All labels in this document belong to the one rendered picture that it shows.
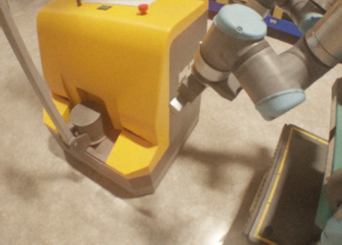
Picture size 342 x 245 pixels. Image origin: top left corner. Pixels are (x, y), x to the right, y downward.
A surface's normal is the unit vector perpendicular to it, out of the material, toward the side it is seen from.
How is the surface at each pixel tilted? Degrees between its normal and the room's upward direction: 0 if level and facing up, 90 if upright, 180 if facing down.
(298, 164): 0
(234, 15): 20
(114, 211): 0
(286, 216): 0
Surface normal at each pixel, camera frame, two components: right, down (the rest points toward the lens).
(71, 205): -0.02, -0.65
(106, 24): -0.36, 0.02
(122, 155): -0.20, -0.35
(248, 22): 0.17, -0.40
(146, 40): -0.46, 0.39
